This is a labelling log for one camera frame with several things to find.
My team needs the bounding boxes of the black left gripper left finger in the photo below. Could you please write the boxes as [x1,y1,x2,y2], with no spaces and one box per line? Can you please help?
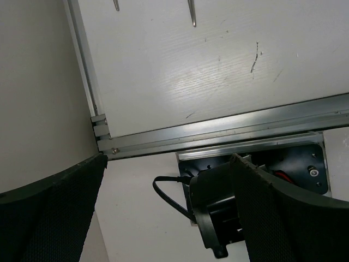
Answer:
[1,153,107,261]

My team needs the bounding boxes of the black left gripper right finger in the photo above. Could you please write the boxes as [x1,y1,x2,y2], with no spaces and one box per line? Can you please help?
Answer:
[230,154,348,261]

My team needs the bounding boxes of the silver fork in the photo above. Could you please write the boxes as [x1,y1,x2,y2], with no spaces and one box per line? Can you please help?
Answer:
[113,0,119,11]

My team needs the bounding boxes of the silver spoon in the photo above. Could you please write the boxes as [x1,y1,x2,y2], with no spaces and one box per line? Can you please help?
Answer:
[188,0,197,27]

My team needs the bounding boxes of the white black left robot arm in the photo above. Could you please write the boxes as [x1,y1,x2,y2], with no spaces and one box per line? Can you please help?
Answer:
[1,154,348,261]

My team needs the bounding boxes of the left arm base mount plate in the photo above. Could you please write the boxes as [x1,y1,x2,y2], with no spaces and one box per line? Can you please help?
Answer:
[178,133,329,228]

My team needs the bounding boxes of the black power cable left base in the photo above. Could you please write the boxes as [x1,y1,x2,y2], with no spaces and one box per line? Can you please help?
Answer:
[152,176,195,221]

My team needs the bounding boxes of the aluminium table frame rail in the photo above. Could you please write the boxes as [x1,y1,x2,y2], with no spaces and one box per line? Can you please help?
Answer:
[67,1,348,159]

